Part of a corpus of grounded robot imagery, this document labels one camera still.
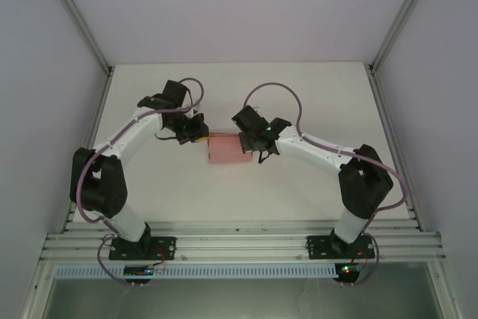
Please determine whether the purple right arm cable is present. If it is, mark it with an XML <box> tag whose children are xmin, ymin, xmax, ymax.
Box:
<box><xmin>242</xmin><ymin>82</ymin><xmax>409</xmax><ymax>288</ymax></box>

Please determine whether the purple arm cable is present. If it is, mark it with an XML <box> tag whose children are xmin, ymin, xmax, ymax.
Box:
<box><xmin>242</xmin><ymin>82</ymin><xmax>409</xmax><ymax>288</ymax></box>
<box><xmin>74</xmin><ymin>77</ymin><xmax>205</xmax><ymax>288</ymax></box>

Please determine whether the aluminium mounting rail bed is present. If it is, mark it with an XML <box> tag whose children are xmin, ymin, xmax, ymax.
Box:
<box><xmin>39</xmin><ymin>219</ymin><xmax>447</xmax><ymax>262</ymax></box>

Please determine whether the pink paper box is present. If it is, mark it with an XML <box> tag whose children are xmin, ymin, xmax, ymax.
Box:
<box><xmin>205</xmin><ymin>131</ymin><xmax>253</xmax><ymax>165</ymax></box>

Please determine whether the pale blue slotted cable duct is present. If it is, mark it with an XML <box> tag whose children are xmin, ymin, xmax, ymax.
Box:
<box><xmin>55</xmin><ymin>263</ymin><xmax>337</xmax><ymax>279</ymax></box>

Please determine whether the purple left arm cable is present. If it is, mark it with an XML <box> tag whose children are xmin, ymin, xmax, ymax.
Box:
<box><xmin>74</xmin><ymin>77</ymin><xmax>205</xmax><ymax>288</ymax></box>

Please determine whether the aluminium frame post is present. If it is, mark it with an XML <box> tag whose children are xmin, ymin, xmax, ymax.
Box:
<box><xmin>36</xmin><ymin>0</ymin><xmax>114</xmax><ymax>75</ymax></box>
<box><xmin>368</xmin><ymin>0</ymin><xmax>438</xmax><ymax>73</ymax></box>

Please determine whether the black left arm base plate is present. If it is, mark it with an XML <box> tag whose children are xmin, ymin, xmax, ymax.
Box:
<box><xmin>108</xmin><ymin>235</ymin><xmax>177</xmax><ymax>261</ymax></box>

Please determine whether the grey metal lower panel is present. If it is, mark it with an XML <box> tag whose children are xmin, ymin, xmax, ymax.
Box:
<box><xmin>47</xmin><ymin>277</ymin><xmax>438</xmax><ymax>319</ymax></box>

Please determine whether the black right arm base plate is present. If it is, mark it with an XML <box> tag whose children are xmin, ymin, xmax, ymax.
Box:
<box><xmin>306</xmin><ymin>235</ymin><xmax>376</xmax><ymax>261</ymax></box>

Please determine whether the aluminium table side rail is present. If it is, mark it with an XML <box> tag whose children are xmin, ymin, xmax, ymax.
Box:
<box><xmin>367</xmin><ymin>66</ymin><xmax>421</xmax><ymax>230</ymax></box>
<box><xmin>58</xmin><ymin>67</ymin><xmax>115</xmax><ymax>234</ymax></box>

